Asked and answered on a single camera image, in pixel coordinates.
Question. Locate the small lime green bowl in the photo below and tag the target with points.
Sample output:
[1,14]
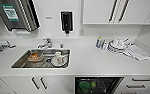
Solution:
[93,84]

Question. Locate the stainless steel dishwasher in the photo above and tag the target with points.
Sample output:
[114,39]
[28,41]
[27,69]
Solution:
[99,88]

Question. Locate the small chrome sink pump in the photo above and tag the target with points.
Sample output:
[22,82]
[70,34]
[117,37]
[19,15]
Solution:
[61,45]

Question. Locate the white cup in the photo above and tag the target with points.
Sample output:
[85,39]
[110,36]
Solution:
[59,59]

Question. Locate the small dish soap bottle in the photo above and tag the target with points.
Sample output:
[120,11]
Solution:
[98,42]

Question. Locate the chrome sink faucet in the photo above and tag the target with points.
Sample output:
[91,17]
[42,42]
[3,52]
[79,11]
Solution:
[45,43]

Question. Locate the orange brown bowl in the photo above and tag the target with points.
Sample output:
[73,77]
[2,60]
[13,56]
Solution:
[35,56]

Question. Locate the white base cabinet two doors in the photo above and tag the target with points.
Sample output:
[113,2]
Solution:
[37,85]

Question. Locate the stainless steel sink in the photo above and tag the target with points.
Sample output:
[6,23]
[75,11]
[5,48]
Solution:
[17,63]

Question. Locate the white folded cloth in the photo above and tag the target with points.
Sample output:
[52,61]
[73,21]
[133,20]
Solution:
[137,53]

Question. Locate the steel paper towel dispenser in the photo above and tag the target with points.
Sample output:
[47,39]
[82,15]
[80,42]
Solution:
[16,15]

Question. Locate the white wall outlet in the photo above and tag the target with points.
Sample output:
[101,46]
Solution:
[82,32]

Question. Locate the black wall soap dispenser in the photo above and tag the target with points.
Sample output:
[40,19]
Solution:
[66,21]

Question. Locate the small wall label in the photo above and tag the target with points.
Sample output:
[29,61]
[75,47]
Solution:
[49,17]

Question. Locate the white wall cabinet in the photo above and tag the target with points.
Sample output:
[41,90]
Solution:
[124,10]

